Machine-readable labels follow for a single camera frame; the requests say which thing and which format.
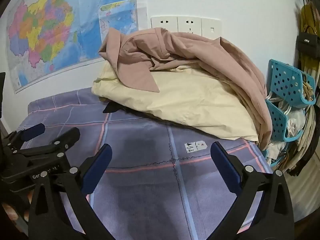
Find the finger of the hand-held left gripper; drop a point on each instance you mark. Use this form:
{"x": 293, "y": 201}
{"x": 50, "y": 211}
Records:
{"x": 33, "y": 130}
{"x": 67, "y": 137}

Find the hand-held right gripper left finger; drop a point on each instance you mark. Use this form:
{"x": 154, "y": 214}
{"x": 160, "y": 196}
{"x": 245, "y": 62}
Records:
{"x": 98, "y": 167}

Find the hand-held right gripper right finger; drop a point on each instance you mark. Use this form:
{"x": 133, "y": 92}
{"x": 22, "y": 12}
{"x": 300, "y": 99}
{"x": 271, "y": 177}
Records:
{"x": 225, "y": 165}

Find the pink garment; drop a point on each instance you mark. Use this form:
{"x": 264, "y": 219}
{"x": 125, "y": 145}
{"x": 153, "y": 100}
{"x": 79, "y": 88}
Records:
{"x": 200, "y": 52}

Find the white clothes hangers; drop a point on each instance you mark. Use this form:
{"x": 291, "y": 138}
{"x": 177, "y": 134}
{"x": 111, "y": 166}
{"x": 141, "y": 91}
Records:
{"x": 280, "y": 102}

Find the purple plaid bed sheet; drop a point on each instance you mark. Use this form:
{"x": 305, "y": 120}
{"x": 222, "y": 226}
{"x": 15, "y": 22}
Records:
{"x": 140, "y": 180}

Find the dark cloth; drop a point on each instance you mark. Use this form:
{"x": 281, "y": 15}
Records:
{"x": 112, "y": 108}

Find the blue perforated plastic basket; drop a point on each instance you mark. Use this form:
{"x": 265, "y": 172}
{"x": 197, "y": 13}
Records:
{"x": 287, "y": 82}
{"x": 277, "y": 120}

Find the cream cloth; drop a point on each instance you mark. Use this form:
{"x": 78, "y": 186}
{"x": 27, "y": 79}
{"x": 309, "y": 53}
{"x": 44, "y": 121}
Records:
{"x": 187, "y": 97}

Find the blue plastic baskets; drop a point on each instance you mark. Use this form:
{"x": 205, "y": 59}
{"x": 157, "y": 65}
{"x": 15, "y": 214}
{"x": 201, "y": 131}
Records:
{"x": 306, "y": 135}

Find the black bag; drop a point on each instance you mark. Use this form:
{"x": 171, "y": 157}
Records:
{"x": 307, "y": 42}

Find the mustard hanging garment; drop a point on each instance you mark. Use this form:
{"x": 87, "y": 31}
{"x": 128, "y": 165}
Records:
{"x": 310, "y": 17}

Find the colourful wall map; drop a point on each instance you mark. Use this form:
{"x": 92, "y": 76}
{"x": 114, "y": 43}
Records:
{"x": 50, "y": 30}

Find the white wall switch plate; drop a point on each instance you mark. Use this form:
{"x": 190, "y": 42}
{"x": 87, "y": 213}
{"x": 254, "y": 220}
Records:
{"x": 212, "y": 28}

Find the white wall socket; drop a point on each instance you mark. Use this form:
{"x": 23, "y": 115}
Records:
{"x": 162, "y": 22}
{"x": 189, "y": 23}

